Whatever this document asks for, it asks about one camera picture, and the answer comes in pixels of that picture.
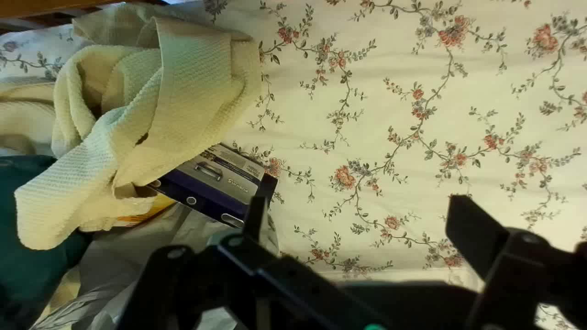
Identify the teal cloth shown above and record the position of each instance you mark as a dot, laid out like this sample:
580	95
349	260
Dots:
24	244

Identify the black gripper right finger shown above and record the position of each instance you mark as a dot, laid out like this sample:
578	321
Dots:
532	280

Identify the wooden bed footboard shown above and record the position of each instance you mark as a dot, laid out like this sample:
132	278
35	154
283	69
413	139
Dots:
37	7

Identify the cream knit towel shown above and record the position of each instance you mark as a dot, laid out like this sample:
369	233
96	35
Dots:
171	91

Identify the floral bed sheet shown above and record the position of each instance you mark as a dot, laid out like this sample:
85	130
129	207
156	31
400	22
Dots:
397	91

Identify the dark retail package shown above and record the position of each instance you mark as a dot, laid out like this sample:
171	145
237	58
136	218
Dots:
208	183

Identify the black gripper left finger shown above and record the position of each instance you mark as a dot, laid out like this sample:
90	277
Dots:
202	286

